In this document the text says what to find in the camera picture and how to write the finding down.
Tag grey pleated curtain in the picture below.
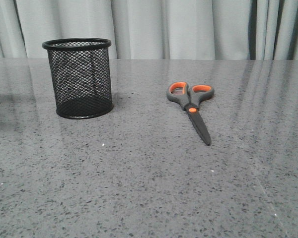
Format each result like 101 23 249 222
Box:
0 0 298 60

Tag grey orange scissors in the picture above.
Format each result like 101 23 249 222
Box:
166 82 215 146

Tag black mesh pen bin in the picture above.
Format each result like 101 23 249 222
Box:
42 38 113 119

